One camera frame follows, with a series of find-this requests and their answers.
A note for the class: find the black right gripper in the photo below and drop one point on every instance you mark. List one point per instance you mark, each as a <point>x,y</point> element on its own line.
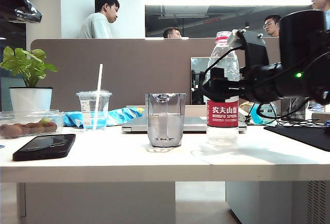
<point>263,82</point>

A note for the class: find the clear red-label mineral water bottle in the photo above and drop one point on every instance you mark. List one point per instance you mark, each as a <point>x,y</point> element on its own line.
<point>223,117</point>

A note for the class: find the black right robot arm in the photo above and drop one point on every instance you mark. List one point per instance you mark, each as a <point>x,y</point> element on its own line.
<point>301,41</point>

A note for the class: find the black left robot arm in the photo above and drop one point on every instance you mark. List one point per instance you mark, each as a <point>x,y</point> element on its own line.
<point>28,13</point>

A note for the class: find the clear pump sanitizer bottle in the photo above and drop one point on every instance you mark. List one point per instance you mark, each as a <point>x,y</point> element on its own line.
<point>268,112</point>

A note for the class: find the clear faceted glass mug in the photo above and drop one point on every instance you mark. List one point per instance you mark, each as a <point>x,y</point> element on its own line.
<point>165,123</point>

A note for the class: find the silver framed mirror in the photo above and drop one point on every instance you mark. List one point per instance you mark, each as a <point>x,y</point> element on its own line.
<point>198,65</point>

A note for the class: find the silver closed laptop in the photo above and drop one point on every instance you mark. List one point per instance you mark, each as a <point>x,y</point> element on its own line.
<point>196,124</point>

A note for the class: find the black ceiling spotlight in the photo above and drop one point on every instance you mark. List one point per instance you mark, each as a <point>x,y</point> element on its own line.
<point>247,25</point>

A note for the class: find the seated man with glasses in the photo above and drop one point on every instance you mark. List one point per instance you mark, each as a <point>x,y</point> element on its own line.
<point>171,33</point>

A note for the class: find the man in olive shirt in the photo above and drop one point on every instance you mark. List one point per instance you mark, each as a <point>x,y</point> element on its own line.
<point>272,27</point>

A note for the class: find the white ceiling light strip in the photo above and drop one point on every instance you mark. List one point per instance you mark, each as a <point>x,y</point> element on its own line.
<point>219,1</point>

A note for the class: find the black mesh pen holder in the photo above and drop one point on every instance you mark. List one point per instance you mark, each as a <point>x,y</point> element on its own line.
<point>296,110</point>

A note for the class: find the brown desk partition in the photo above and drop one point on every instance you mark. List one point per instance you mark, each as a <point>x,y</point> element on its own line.
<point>129,67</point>

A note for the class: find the black mouse mat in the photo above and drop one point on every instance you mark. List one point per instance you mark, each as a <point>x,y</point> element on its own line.
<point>304,135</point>

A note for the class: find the blue snack bag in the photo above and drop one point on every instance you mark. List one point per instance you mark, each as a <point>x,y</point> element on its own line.
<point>121,114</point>

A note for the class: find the beige cardboard box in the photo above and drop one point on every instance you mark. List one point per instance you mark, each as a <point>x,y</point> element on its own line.
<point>321,117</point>

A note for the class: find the white drinking straw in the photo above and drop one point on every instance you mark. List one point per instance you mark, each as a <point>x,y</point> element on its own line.
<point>99,79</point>

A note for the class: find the man in blue shirt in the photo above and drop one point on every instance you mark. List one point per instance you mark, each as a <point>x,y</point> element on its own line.
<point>322,0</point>

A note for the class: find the clear lidded plastic cup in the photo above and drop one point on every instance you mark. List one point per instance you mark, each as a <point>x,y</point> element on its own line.
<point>89,110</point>

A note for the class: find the man in grey shirt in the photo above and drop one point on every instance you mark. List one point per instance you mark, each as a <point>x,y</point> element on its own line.
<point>95,25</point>

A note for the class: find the beige desk leg panel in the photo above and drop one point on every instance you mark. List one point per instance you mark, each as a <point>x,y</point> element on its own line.
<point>103,203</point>

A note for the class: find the brown kiwi fruit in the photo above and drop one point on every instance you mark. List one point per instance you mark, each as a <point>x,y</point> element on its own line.
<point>51,127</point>
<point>11,130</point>
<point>32,128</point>

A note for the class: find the green cut kiwi piece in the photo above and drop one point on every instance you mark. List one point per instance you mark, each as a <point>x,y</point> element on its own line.
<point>44,121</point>

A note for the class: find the black smartphone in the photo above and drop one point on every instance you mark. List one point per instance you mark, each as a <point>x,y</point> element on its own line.
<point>43,146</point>

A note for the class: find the white plant pot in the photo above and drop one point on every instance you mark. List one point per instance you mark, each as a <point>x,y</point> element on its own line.
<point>31,100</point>

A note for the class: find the green leafy plant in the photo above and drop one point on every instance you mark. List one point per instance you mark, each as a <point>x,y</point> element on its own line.
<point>28,67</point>

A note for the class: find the clear plastic fruit container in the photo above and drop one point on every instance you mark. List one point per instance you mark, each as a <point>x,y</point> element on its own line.
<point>15,118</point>

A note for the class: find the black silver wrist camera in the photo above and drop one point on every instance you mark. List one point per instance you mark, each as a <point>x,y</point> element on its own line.
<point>255,49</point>

